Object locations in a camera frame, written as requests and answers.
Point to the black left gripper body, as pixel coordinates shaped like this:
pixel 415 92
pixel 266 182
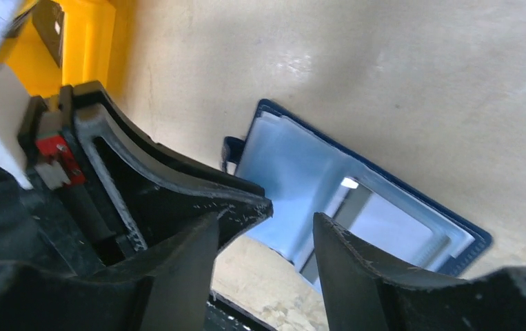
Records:
pixel 83 211

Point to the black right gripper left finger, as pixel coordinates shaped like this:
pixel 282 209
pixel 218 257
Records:
pixel 163 288

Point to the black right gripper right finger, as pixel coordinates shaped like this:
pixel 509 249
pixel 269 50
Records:
pixel 366 288

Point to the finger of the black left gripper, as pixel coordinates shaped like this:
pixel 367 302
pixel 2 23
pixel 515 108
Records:
pixel 155 191

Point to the navy blue card holder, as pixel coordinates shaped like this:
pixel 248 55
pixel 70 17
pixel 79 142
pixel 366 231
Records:
pixel 303 171

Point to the white plastic bin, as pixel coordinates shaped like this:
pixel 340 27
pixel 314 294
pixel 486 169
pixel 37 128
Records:
pixel 14 101

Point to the yellow plastic bin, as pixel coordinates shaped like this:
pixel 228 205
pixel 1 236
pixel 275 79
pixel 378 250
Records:
pixel 59 43

